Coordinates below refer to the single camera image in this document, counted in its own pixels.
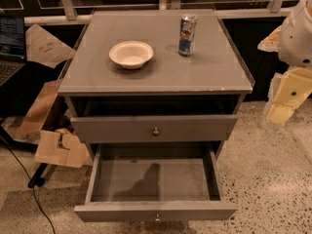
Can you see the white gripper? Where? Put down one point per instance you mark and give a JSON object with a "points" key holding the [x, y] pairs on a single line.
{"points": [[296, 44]]}

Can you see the grey drawer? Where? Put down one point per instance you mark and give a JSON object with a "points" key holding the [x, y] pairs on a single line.
{"points": [[161, 182], [153, 128]]}

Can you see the grey top drawer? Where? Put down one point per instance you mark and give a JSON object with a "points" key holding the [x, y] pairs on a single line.
{"points": [[153, 128]]}

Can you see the grey wooden drawer cabinet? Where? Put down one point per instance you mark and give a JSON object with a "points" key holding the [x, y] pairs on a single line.
{"points": [[213, 81]]}

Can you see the blue silver energy drink can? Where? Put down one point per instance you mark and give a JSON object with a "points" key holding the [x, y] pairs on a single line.
{"points": [[187, 34]]}

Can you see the small cardboard box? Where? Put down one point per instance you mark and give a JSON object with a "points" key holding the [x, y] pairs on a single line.
{"points": [[62, 149]]}

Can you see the brown cardboard sheet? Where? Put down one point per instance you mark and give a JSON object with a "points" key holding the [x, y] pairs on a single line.
{"points": [[45, 48]]}

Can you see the folded cardboard piece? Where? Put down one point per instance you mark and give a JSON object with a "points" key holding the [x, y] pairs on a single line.
{"points": [[42, 114]]}

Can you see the black laptop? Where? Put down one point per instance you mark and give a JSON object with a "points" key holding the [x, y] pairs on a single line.
{"points": [[12, 46]]}

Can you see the white railing frame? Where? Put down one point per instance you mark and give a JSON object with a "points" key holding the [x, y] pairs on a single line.
{"points": [[162, 7]]}

